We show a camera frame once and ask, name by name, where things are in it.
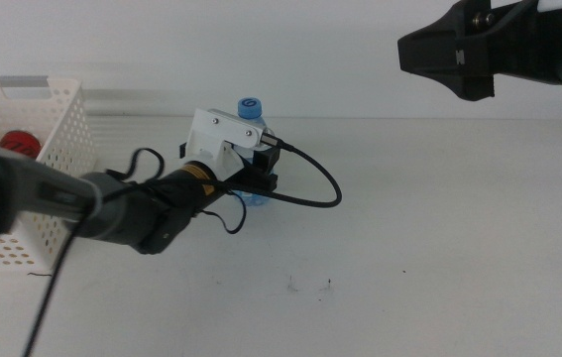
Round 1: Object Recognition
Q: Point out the clear water bottle blue cap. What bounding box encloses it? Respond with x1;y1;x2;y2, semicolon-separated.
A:
234;96;276;207

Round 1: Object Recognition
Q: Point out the red cola can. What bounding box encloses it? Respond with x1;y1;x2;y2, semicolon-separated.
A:
0;129;44;161

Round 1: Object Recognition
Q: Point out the white perforated plastic basket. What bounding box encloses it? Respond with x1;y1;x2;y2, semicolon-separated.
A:
0;75;97;272

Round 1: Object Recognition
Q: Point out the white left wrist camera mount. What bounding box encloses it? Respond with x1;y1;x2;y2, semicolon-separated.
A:
183;107;269;181

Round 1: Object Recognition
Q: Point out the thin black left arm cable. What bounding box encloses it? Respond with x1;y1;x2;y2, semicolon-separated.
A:
21;147;249;357

